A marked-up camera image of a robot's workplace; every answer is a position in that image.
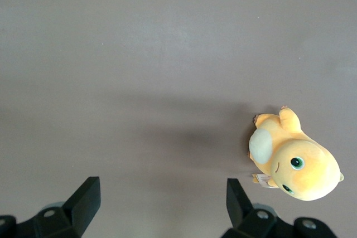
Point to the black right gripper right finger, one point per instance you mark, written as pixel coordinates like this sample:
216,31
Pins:
240,210

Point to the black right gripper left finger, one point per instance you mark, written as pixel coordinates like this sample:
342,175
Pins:
81,207

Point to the orange plush toy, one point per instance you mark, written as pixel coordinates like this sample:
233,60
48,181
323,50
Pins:
306,165

